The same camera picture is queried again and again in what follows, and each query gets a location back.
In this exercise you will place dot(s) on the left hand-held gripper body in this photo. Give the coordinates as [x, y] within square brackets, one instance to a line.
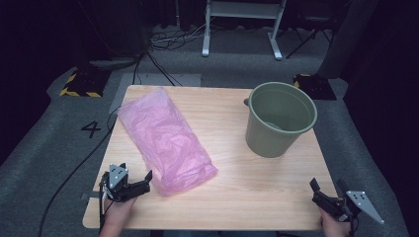
[117, 176]

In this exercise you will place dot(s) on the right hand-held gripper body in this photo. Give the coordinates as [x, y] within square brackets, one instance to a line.
[360, 201]

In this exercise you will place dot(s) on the pink plastic bag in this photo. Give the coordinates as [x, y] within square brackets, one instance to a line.
[164, 138]

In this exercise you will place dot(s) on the green plastic bucket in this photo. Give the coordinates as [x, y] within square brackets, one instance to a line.
[270, 141]

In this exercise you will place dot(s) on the person's right hand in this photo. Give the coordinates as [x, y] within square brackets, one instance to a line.
[334, 227]

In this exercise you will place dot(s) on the person's left hand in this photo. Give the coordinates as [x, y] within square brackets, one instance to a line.
[117, 212]

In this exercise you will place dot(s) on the grey tape strip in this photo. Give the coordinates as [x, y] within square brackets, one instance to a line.
[90, 195]

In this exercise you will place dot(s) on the black yellow striped floor base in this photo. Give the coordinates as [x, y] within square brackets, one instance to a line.
[314, 87]
[85, 84]

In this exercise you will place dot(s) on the dark round table grommet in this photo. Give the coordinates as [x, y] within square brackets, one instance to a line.
[245, 102]

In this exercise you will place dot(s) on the grey column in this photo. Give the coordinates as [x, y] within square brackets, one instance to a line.
[346, 39]

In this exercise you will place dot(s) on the black tripod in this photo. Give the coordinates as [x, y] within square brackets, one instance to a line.
[308, 41]

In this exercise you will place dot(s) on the white metal stand frame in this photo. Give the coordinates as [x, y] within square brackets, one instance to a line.
[242, 10]

